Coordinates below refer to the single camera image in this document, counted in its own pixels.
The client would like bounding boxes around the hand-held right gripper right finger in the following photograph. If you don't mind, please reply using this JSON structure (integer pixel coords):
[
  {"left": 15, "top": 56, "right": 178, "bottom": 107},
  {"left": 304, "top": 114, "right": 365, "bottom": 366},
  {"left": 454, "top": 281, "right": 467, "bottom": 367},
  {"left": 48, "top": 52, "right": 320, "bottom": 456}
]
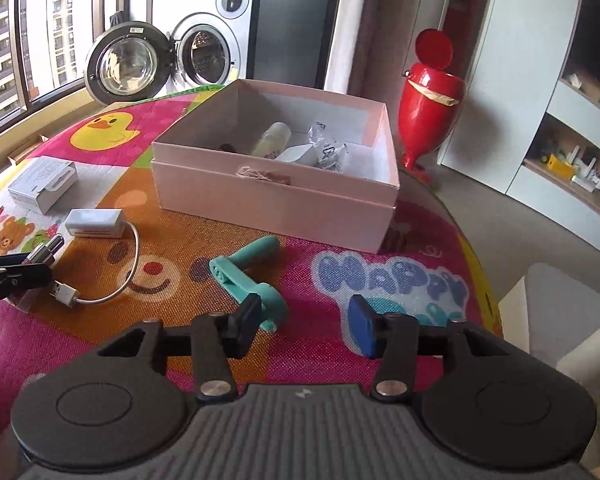
[{"left": 349, "top": 294, "right": 506, "bottom": 403}]

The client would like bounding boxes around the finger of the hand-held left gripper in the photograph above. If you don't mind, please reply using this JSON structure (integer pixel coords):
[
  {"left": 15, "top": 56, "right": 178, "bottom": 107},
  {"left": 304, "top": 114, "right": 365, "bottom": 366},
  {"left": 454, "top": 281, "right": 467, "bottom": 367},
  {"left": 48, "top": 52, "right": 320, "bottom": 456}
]
[
  {"left": 0, "top": 262, "right": 54, "bottom": 313},
  {"left": 0, "top": 254, "right": 32, "bottom": 272}
]

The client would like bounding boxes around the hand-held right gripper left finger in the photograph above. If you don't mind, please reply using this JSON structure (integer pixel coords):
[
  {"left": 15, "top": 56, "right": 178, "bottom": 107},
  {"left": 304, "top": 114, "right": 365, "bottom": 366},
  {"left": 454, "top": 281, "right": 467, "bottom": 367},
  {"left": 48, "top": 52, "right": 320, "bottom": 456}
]
[{"left": 97, "top": 292, "right": 264, "bottom": 406}]

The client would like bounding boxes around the silver and red lipstick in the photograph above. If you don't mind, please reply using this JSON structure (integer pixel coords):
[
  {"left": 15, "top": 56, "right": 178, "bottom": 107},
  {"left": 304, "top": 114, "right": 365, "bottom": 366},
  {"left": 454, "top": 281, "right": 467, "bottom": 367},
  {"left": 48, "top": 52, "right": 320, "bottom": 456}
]
[{"left": 25, "top": 234, "right": 66, "bottom": 266}]

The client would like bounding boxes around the teal plastic tool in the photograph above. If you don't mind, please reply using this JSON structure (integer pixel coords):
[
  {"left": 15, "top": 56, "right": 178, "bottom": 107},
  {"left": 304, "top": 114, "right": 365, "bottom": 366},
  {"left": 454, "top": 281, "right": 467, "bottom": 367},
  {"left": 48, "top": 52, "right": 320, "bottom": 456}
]
[{"left": 209, "top": 236, "right": 288, "bottom": 333}]

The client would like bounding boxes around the pink cardboard box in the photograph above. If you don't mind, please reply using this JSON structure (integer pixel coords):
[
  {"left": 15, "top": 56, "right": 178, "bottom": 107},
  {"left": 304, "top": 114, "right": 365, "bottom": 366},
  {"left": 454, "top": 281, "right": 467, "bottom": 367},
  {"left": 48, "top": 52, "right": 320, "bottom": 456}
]
[{"left": 151, "top": 78, "right": 400, "bottom": 255}]

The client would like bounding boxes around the white card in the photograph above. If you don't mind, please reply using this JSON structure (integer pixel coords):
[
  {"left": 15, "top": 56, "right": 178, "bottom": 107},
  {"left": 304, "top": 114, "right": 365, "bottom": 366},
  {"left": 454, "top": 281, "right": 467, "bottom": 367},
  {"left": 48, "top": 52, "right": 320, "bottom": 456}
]
[{"left": 275, "top": 144, "right": 316, "bottom": 165}]

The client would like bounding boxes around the clear plastic bag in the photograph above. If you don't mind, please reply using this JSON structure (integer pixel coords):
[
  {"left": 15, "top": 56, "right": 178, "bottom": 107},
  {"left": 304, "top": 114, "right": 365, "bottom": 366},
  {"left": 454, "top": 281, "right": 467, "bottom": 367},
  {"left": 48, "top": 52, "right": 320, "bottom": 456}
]
[{"left": 307, "top": 121, "right": 353, "bottom": 173}]

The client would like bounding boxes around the cream lotion tube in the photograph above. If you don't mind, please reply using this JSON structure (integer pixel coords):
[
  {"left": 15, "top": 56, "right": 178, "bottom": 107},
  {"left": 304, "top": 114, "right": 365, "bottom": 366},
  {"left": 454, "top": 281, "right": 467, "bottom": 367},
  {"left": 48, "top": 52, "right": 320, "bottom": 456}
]
[{"left": 250, "top": 122, "right": 292, "bottom": 160}]

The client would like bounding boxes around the white printed box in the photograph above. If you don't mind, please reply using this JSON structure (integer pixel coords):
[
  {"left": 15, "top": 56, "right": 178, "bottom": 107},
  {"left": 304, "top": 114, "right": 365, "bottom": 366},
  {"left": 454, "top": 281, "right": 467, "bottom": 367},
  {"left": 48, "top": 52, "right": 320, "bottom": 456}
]
[{"left": 7, "top": 156, "right": 78, "bottom": 215}]

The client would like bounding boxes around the colourful cartoon play mat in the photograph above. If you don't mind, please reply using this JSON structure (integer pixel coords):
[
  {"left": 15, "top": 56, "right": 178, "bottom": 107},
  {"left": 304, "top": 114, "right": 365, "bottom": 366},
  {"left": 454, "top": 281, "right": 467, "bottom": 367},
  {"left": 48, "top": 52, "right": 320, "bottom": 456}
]
[{"left": 0, "top": 85, "right": 506, "bottom": 461}]

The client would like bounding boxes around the grey and white sofa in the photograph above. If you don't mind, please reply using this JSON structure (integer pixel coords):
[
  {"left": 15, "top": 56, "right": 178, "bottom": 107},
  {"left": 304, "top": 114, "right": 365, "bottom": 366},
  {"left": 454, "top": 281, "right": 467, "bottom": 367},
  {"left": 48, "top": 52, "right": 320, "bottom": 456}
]
[{"left": 497, "top": 262, "right": 600, "bottom": 391}]

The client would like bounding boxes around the window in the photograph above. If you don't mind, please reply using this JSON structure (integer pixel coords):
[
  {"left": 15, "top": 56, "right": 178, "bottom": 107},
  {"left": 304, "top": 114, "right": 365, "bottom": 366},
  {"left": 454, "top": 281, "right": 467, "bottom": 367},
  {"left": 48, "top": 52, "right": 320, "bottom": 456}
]
[{"left": 0, "top": 0, "right": 106, "bottom": 133}]

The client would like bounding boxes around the red trash can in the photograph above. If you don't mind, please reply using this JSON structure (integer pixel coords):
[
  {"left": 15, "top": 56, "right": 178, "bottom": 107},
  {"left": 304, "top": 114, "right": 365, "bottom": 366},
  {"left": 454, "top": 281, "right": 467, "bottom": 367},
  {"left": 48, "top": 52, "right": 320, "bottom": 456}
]
[{"left": 397, "top": 28, "right": 467, "bottom": 173}]

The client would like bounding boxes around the round washing machine door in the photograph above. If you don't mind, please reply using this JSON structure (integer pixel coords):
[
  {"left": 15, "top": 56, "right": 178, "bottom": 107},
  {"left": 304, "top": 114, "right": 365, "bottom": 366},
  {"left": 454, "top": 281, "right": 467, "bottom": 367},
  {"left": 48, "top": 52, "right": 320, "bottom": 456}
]
[{"left": 83, "top": 21, "right": 167, "bottom": 107}]

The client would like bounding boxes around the yellow box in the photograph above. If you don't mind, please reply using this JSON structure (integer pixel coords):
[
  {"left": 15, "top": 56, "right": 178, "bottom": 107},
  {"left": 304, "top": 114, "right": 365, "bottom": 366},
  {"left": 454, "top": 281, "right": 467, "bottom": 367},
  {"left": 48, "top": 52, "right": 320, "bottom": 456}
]
[{"left": 545, "top": 156, "right": 577, "bottom": 177}]

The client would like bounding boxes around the white router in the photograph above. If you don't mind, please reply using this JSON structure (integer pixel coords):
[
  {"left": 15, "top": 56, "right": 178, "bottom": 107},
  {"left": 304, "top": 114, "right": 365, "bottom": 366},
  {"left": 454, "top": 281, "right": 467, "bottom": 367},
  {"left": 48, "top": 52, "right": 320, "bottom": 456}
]
[{"left": 572, "top": 145, "right": 600, "bottom": 193}]

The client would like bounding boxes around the white shelf unit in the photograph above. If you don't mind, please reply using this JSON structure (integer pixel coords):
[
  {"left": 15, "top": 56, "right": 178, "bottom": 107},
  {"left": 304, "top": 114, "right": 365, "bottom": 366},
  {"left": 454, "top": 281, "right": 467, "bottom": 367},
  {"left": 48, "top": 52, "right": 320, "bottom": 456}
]
[{"left": 437, "top": 0, "right": 600, "bottom": 223}]

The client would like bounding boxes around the white washing machine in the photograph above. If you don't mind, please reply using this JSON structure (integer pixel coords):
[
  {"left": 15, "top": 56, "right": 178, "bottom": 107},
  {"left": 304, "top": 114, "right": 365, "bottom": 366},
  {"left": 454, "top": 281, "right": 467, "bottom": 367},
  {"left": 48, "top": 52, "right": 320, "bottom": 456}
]
[{"left": 152, "top": 0, "right": 266, "bottom": 98}]

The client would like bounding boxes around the white adapter with cable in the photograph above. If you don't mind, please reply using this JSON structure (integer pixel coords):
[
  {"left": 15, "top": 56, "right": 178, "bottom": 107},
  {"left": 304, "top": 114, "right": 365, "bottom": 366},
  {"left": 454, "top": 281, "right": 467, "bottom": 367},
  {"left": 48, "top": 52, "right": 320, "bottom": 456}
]
[{"left": 50, "top": 207, "right": 142, "bottom": 307}]

